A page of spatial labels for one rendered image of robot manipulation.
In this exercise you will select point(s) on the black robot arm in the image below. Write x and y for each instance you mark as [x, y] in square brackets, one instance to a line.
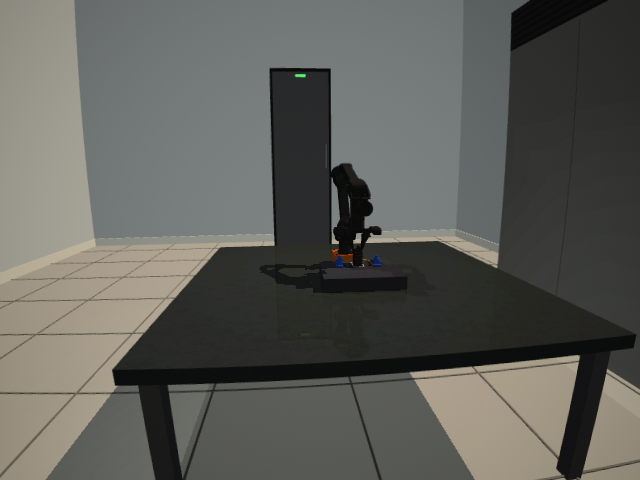
[348, 183]

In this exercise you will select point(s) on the dark grey flat deck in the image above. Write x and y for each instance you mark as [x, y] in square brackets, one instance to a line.
[344, 276]

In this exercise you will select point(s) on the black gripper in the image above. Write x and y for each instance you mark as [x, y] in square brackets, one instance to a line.
[357, 223]

